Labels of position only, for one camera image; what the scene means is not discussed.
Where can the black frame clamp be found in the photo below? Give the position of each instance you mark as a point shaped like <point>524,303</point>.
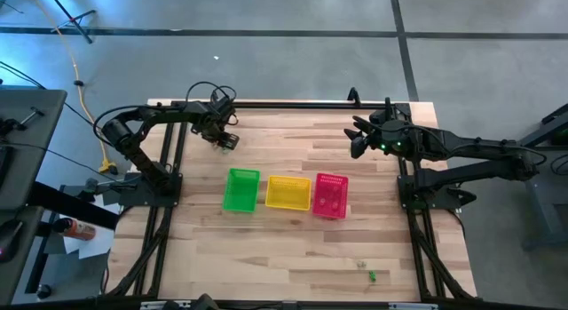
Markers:
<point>353,97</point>

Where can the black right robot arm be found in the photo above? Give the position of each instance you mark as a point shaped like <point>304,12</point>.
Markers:
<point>488,148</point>

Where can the orange spray can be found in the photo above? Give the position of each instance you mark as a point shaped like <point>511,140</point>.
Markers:
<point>77,230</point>

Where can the white paper sheets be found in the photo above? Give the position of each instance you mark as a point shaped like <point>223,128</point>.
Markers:
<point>95,245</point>

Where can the black tripod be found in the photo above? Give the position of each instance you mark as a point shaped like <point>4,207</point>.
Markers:
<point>71,17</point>

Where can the black clamp tool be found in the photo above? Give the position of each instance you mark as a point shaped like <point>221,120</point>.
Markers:
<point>18,122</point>

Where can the small red decoration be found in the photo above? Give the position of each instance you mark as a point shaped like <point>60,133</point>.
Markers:
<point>323,201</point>
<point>335,205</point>

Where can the grey desk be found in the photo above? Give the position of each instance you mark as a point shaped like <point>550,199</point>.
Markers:
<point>31,145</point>
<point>18,274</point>

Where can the small green skeleton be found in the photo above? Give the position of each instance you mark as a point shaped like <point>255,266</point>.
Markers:
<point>372,276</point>

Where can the silver metal bracket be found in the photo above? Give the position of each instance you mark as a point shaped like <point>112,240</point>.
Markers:
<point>164,305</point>
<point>412,306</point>

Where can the red plastic basket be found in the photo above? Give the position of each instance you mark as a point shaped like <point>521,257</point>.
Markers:
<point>330,185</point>

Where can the small beige skull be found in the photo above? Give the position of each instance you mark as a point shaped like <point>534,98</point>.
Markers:
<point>362,264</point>

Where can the black computer mouse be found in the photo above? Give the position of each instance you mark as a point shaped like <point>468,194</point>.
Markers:
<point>10,239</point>

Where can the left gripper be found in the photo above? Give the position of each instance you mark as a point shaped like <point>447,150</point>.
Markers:
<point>219,119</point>

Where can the yellow plastic basket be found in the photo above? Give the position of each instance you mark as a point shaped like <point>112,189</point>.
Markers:
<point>288,193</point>

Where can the black beam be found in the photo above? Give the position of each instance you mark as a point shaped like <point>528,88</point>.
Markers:
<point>71,205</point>

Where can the grey metal stand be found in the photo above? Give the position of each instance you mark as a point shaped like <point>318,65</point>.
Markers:
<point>541,185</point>

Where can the black round knob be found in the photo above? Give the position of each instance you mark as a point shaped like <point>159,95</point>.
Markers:
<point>43,291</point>

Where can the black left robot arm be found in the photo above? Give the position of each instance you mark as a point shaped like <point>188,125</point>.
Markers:
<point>142,161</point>

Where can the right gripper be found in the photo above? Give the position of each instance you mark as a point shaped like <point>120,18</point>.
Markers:
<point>395,137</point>

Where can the green plastic basket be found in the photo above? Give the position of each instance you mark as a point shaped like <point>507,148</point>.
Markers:
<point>241,190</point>

